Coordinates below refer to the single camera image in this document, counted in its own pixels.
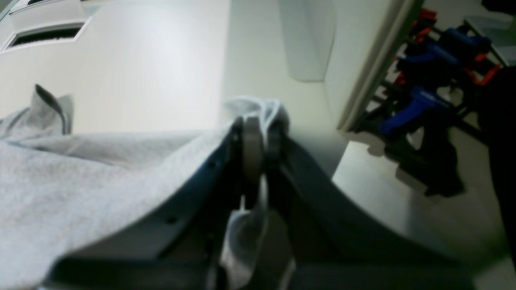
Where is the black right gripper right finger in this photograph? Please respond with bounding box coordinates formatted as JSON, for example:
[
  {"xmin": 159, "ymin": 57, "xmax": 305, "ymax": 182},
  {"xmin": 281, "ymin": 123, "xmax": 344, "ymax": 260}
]
[{"xmin": 266, "ymin": 122, "xmax": 475, "ymax": 290}]

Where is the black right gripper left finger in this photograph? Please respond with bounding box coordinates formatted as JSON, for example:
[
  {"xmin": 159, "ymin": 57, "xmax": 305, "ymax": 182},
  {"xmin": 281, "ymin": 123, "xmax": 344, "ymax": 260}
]
[{"xmin": 44, "ymin": 117, "xmax": 263, "ymax": 290}]

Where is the grey t-shirt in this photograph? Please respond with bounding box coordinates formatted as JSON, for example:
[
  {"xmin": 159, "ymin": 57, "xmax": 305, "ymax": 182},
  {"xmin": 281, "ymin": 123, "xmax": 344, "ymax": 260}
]
[{"xmin": 0, "ymin": 84, "xmax": 291, "ymax": 290}]

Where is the rack of blue clamps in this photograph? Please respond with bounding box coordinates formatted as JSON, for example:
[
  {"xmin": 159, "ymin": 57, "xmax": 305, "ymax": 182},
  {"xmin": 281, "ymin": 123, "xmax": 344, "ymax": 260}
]
[{"xmin": 353, "ymin": 9, "xmax": 515, "ymax": 197}]

